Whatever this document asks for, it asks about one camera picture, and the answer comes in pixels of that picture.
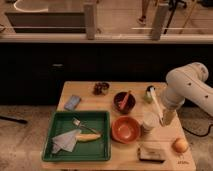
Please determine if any white whiteboard eraser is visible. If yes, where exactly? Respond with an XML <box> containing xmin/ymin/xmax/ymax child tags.
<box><xmin>138</xmin><ymin>145</ymin><xmax>166</xmax><ymax>163</ymax></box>

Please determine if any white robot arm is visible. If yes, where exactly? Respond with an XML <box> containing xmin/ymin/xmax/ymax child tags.
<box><xmin>161</xmin><ymin>62</ymin><xmax>213</xmax><ymax>125</ymax></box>

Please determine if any dark brown bowl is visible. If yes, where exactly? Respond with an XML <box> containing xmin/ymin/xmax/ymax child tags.
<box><xmin>113</xmin><ymin>91</ymin><xmax>136</xmax><ymax>114</ymax></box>

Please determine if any red bowl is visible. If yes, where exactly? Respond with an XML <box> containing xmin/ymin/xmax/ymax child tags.
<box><xmin>111</xmin><ymin>116</ymin><xmax>141</xmax><ymax>144</ymax></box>

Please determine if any white cup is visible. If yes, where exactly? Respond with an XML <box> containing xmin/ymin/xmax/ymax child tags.
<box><xmin>142</xmin><ymin>112</ymin><xmax>159</xmax><ymax>132</ymax></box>

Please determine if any orange fruit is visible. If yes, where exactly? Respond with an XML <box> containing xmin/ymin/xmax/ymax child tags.
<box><xmin>172</xmin><ymin>138</ymin><xmax>189</xmax><ymax>153</ymax></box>

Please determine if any white brush with black tip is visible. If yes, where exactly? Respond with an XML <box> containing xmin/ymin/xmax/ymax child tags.
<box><xmin>147</xmin><ymin>86</ymin><xmax>164</xmax><ymax>125</ymax></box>

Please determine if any wooden table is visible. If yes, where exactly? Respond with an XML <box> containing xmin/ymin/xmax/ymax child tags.
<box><xmin>42</xmin><ymin>81</ymin><xmax>196</xmax><ymax>171</ymax></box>

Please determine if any red spoon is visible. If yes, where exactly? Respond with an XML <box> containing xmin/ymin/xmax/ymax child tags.
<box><xmin>119</xmin><ymin>90</ymin><xmax>131</xmax><ymax>110</ymax></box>

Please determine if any yellow banana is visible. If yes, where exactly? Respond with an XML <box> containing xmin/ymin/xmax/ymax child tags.
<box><xmin>76</xmin><ymin>134</ymin><xmax>101</xmax><ymax>142</ymax></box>

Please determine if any silver fork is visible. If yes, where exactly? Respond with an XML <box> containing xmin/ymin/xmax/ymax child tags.
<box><xmin>73</xmin><ymin>118</ymin><xmax>99</xmax><ymax>134</ymax></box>

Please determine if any blue sponge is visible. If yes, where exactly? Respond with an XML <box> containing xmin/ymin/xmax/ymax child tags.
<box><xmin>64</xmin><ymin>95</ymin><xmax>81</xmax><ymax>110</ymax></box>

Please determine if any grey cloth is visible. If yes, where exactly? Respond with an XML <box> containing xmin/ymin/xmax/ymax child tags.
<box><xmin>52</xmin><ymin>129</ymin><xmax>81</xmax><ymax>154</ymax></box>

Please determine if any green plastic tray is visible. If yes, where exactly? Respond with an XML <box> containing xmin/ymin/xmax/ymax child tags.
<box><xmin>42</xmin><ymin>111</ymin><xmax>111</xmax><ymax>162</ymax></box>

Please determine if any black object on floor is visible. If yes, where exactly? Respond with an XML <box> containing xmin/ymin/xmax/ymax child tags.
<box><xmin>0</xmin><ymin>116</ymin><xmax>28</xmax><ymax>124</ymax></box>

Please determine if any black cable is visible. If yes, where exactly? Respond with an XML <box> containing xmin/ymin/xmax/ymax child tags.
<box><xmin>181</xmin><ymin>121</ymin><xmax>213</xmax><ymax>138</ymax></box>

